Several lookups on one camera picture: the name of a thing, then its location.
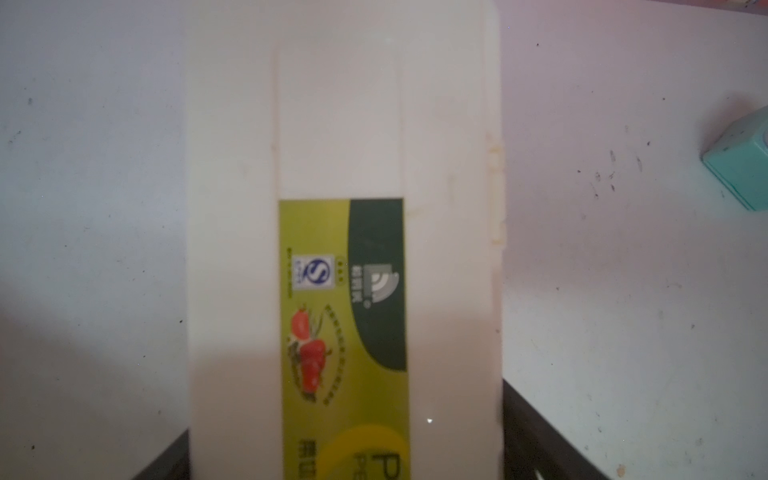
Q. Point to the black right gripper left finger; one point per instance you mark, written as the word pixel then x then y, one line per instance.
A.
pixel 172 464

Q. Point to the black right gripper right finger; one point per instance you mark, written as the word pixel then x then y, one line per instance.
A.
pixel 534 449

